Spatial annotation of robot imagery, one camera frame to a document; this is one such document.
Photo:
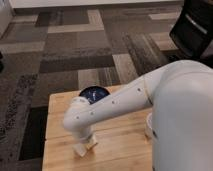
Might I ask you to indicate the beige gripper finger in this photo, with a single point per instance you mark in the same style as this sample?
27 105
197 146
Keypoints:
92 142

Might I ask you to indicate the white sponge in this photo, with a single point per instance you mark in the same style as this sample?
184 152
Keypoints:
81 149

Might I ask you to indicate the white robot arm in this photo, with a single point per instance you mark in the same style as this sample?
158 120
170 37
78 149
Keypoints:
180 95

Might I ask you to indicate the dark blue bowl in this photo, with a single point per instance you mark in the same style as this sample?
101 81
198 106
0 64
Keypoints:
94 93

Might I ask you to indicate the white plastic cup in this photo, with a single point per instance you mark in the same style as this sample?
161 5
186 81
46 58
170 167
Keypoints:
148 128

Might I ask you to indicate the black office chair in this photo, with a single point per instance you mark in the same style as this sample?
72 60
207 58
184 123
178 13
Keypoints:
193 30

